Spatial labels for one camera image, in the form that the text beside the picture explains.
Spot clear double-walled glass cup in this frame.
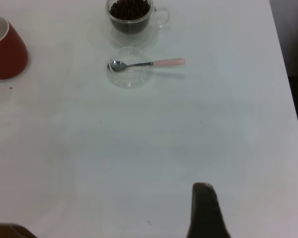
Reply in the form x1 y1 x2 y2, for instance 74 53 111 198
104 0 170 48

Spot pink-handled metal spoon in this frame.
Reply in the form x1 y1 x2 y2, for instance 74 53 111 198
107 58 186 72

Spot red ceramic mug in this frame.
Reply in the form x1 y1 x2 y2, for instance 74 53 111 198
0 14 29 80

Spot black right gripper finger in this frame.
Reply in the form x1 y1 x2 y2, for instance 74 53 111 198
186 182 232 238

